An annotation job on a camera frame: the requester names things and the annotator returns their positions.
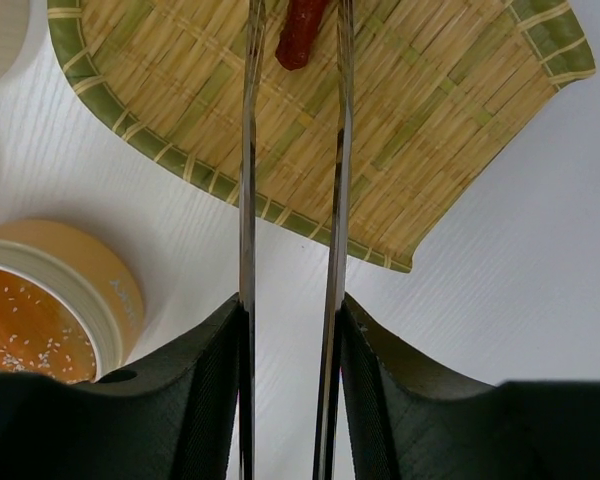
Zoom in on orange lunch box bowl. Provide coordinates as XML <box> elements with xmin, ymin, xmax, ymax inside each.
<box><xmin>0</xmin><ymin>219</ymin><xmax>145</xmax><ymax>382</ymax></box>

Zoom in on metal tongs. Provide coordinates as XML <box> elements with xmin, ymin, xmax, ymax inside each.
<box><xmin>239</xmin><ymin>1</ymin><xmax>354</xmax><ymax>480</ymax></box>

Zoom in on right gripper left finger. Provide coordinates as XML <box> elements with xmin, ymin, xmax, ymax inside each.
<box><xmin>0</xmin><ymin>297</ymin><xmax>239</xmax><ymax>479</ymax></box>

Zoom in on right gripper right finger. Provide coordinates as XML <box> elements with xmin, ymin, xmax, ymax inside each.
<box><xmin>341</xmin><ymin>297</ymin><xmax>600</xmax><ymax>479</ymax></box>

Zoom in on pink lunch box bowl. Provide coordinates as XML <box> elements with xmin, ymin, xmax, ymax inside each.
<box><xmin>0</xmin><ymin>0</ymin><xmax>31</xmax><ymax>83</ymax></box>

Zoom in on bamboo woven tray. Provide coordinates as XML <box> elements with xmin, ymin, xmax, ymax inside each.
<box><xmin>47</xmin><ymin>1</ymin><xmax>596</xmax><ymax>272</ymax></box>

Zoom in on sesame bun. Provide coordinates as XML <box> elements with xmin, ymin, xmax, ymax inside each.
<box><xmin>0</xmin><ymin>270</ymin><xmax>96</xmax><ymax>384</ymax></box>

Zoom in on red sausage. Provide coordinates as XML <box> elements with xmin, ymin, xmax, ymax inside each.
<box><xmin>275</xmin><ymin>0</ymin><xmax>330</xmax><ymax>71</ymax></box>

